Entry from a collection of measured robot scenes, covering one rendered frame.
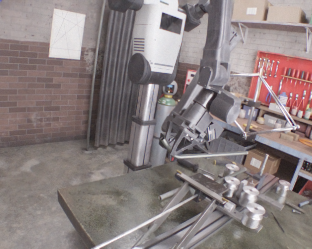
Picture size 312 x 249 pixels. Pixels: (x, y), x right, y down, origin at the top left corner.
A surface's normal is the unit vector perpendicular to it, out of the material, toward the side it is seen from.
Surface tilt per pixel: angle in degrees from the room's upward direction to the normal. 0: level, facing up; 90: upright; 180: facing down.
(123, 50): 90
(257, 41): 90
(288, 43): 90
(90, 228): 0
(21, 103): 90
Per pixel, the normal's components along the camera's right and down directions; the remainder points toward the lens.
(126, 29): -0.15, 0.26
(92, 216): 0.16, -0.95
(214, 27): -0.73, 0.06
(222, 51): 0.64, 0.20
